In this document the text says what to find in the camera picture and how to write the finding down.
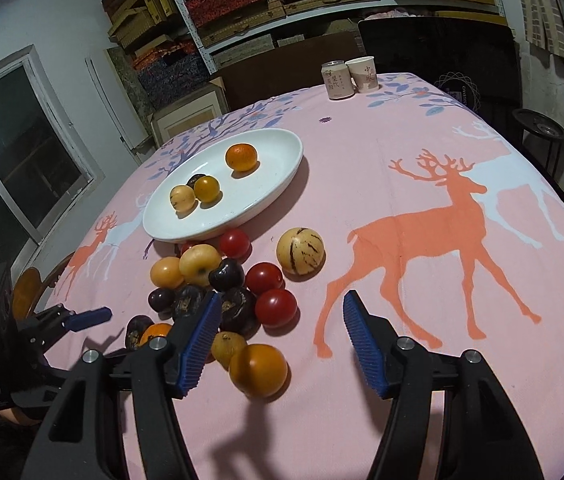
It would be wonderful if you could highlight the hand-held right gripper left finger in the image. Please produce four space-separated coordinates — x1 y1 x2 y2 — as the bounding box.
22 290 225 480

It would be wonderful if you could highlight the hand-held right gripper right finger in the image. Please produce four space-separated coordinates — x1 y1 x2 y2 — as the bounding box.
343 290 545 480

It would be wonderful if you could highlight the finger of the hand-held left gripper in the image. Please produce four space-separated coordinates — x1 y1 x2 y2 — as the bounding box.
14 305 114 361

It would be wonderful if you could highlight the small brown fruit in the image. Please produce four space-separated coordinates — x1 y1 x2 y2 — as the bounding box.
210 331 249 370

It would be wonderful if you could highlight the large orange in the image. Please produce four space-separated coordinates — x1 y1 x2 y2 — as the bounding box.
139 323 173 350

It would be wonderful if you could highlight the dark purple passion fruit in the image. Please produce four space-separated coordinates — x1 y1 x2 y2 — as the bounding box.
172 284 209 322
125 314 155 351

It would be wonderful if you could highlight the large dark passion fruit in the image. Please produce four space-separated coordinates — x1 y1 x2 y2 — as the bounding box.
217 286 261 339

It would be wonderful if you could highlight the orange tomato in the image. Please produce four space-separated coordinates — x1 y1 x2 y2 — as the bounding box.
228 343 289 399

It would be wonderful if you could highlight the orange-yellow round fruit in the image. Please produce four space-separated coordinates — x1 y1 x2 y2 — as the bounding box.
150 256 185 290

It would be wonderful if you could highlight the large striped pepino melon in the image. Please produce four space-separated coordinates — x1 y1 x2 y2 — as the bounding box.
276 226 325 277

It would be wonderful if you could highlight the white oval plate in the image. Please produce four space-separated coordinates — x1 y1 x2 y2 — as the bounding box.
142 128 304 242

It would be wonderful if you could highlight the person's left hand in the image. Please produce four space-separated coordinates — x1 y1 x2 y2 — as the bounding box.
0 401 38 427

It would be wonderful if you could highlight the wooden chair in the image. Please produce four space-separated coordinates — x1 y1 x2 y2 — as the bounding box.
11 255 77 322

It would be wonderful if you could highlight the shiny dark plum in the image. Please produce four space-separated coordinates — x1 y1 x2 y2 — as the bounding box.
208 258 246 292

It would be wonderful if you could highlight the large yellow fruit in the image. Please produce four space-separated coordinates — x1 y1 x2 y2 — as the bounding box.
178 244 223 287

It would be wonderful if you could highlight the small speckled pepino melon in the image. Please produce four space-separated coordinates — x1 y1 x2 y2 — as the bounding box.
169 184 197 212

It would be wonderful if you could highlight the sliding glass window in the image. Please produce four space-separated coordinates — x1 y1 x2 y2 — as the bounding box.
0 45 108 301

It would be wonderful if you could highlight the yellow-green tomato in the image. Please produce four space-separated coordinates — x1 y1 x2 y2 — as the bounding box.
194 176 221 204

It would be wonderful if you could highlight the mandarin orange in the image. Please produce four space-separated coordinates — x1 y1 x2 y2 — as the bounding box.
225 143 259 172

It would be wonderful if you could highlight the pink deer print tablecloth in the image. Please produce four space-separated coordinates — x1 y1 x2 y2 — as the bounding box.
42 72 564 480

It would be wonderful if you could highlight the white board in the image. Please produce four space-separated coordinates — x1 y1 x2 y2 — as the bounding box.
85 47 155 153

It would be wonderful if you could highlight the framed picture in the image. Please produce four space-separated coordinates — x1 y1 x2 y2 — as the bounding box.
149 84 230 148

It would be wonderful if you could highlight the stack of blue patterned boxes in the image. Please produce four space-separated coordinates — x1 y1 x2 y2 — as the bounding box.
132 42 210 108

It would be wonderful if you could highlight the pink drink can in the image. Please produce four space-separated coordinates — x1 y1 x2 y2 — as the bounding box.
322 60 356 100

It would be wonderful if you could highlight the paper cup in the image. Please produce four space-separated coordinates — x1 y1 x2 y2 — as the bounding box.
345 56 379 93

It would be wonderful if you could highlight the brown cardboard sheet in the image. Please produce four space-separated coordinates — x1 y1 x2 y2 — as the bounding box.
210 30 363 111

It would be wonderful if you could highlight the black round stool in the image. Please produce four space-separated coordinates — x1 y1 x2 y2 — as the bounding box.
510 108 564 181

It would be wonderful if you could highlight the white metal shelf rack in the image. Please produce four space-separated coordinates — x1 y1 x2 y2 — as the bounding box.
154 0 508 77

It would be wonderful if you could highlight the black chair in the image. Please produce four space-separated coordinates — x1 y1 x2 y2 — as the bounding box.
358 16 522 133

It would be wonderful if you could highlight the stack of red patterned boxes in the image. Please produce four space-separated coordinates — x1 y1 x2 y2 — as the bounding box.
182 0 287 31

